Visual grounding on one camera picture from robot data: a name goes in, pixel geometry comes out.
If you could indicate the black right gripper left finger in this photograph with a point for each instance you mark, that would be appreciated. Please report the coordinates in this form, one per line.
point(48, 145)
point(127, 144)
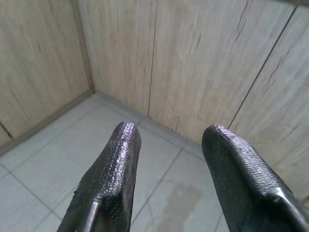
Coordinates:
point(113, 174)

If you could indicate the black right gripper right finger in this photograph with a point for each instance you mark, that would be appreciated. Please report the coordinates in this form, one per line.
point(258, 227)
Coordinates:
point(243, 183)

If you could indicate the light wood cabinet door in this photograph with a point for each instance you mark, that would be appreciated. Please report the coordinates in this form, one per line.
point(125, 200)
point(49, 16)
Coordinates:
point(280, 108)
point(205, 67)
point(36, 62)
point(120, 53)

